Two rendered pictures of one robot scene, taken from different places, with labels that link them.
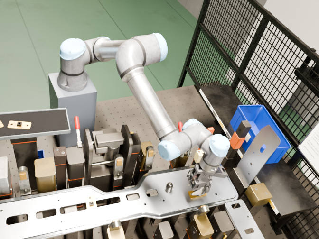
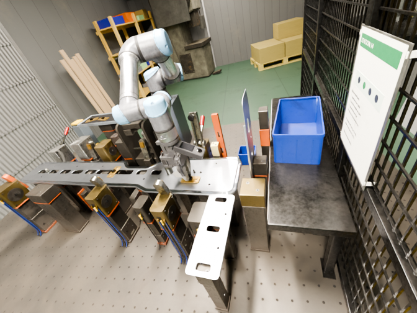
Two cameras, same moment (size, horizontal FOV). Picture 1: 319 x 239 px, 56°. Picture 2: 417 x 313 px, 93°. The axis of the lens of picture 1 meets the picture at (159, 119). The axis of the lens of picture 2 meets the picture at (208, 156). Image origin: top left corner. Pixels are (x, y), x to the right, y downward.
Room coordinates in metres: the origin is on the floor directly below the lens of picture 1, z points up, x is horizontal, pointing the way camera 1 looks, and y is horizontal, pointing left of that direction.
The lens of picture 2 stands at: (0.51, -0.84, 1.56)
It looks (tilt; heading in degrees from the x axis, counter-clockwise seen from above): 36 degrees down; 55
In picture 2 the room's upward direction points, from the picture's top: 16 degrees counter-clockwise
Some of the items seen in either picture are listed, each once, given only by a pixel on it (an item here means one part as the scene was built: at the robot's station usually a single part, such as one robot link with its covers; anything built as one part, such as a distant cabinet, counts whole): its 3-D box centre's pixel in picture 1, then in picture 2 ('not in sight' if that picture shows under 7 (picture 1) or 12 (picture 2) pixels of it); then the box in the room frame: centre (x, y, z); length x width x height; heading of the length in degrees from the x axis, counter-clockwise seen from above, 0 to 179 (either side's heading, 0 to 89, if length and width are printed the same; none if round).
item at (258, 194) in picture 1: (245, 210); (257, 218); (0.87, -0.53, 0.88); 0.08 x 0.08 x 0.36; 30
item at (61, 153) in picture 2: not in sight; (75, 166); (0.47, 0.77, 0.88); 0.12 x 0.07 x 0.36; 30
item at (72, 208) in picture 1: (70, 226); (116, 190); (0.57, 0.24, 0.84); 0.12 x 0.05 x 0.29; 30
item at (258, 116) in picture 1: (258, 133); (297, 127); (1.21, -0.52, 1.09); 0.30 x 0.17 x 0.13; 25
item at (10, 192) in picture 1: (4, 194); (99, 164); (0.60, 0.55, 0.90); 0.13 x 0.08 x 0.41; 30
